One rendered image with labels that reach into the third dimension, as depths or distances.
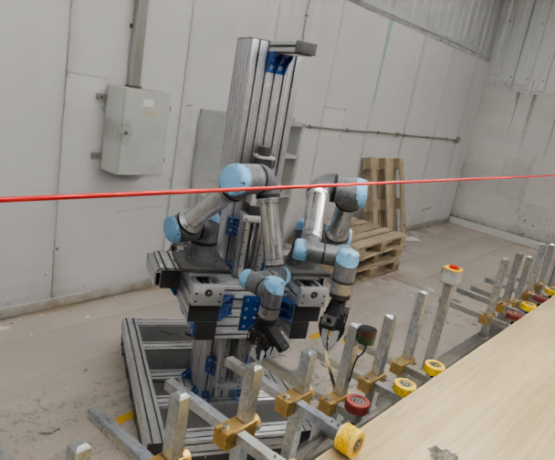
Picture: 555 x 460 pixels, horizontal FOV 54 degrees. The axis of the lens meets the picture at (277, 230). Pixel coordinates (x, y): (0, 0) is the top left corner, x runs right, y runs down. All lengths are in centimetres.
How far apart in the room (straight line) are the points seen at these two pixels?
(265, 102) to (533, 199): 770
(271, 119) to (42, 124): 183
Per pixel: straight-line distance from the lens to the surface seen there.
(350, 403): 186
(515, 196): 990
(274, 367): 206
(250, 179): 199
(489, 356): 254
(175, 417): 133
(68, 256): 425
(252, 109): 251
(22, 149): 387
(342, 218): 234
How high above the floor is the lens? 185
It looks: 15 degrees down
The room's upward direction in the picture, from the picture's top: 10 degrees clockwise
